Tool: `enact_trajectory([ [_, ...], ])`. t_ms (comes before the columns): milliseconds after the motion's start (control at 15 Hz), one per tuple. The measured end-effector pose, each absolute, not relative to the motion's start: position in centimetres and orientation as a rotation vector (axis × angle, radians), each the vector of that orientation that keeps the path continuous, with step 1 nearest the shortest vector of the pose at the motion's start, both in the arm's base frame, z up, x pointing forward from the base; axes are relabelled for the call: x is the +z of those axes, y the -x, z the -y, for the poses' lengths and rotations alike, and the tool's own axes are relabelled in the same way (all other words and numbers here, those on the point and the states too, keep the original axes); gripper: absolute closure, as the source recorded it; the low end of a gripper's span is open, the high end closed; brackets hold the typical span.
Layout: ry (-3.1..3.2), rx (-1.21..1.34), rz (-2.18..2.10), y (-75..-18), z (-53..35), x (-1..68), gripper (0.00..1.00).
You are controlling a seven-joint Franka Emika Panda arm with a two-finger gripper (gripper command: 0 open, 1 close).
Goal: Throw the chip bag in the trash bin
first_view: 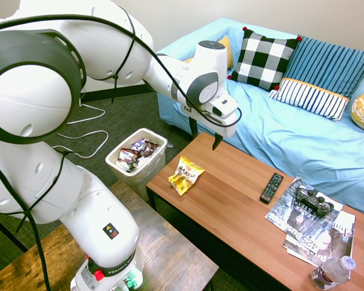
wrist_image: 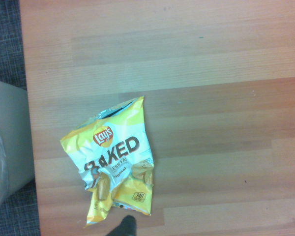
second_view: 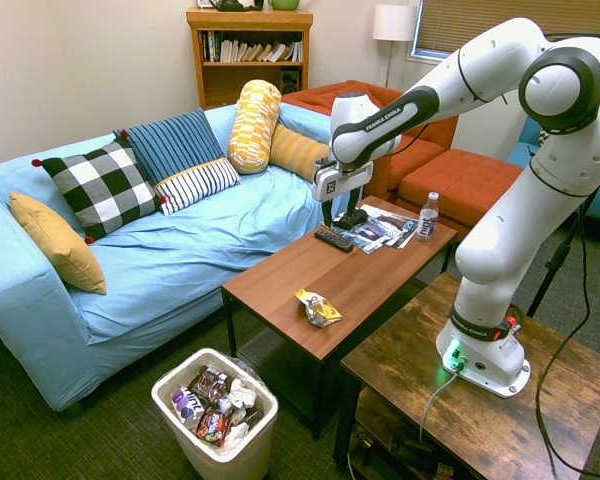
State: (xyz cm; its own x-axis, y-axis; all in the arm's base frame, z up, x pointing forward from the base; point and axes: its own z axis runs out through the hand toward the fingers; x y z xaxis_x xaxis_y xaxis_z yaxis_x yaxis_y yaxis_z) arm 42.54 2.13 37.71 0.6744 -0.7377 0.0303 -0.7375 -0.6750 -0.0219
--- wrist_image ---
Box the wooden coffee table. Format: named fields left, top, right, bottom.
left=19, top=0, right=295, bottom=236

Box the yellow Lay's Baked chip bag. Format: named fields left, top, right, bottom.
left=59, top=95, right=155, bottom=228

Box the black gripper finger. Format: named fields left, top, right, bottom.
left=107, top=215, right=138, bottom=236

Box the grey plastic trash bin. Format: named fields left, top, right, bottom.
left=0, top=78, right=36, bottom=212

